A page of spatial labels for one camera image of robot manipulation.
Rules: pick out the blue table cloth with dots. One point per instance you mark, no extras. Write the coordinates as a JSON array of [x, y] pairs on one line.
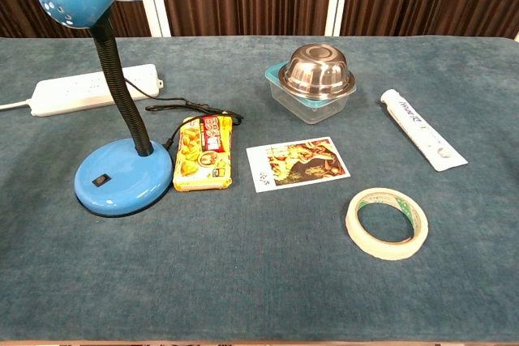
[[243, 281]]

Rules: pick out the blue gooseneck desk lamp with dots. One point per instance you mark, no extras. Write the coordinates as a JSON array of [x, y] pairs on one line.
[[121, 176]]

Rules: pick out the white toothpaste tube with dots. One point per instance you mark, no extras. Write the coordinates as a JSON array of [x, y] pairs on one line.
[[421, 131]]

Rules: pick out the beige masking tape roll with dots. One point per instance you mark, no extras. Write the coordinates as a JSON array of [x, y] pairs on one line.
[[365, 236]]

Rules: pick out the clear teal-rimmed plastic container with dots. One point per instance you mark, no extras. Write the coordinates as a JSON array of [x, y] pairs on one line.
[[312, 113]]

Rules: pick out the printed picture card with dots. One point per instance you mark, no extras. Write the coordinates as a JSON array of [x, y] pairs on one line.
[[300, 163]]

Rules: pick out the yellow snack packet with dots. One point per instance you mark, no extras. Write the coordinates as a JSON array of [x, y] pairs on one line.
[[202, 159]]

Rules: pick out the stainless steel bowl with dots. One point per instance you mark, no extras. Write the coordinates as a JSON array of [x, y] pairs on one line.
[[316, 70]]

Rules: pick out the white power strip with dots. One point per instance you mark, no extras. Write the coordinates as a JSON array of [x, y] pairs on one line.
[[73, 95]]

